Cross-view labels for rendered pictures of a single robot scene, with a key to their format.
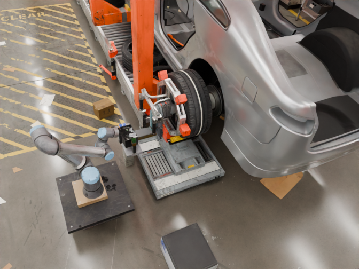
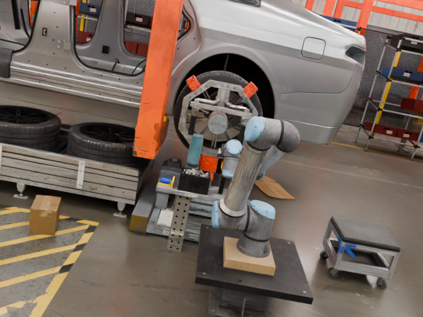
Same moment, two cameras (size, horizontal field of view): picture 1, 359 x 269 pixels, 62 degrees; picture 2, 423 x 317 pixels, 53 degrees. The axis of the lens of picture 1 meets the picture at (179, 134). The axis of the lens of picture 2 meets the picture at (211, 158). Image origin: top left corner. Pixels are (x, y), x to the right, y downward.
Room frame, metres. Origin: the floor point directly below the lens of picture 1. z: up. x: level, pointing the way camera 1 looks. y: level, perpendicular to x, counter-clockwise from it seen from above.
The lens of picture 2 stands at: (0.73, 2.81, 1.47)
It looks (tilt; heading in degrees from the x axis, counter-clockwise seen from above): 17 degrees down; 298
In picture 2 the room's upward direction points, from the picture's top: 12 degrees clockwise
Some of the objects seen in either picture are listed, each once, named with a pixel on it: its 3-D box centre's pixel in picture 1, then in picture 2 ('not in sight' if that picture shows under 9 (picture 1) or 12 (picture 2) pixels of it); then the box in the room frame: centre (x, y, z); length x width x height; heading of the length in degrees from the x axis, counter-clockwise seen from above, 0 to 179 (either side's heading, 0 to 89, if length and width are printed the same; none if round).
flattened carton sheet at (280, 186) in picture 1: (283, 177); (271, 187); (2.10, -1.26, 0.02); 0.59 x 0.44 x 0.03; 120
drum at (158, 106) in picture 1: (163, 109); (218, 122); (2.12, 0.18, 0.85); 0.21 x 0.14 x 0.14; 120
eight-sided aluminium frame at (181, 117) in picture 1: (170, 108); (218, 119); (2.15, 0.12, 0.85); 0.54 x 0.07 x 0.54; 30
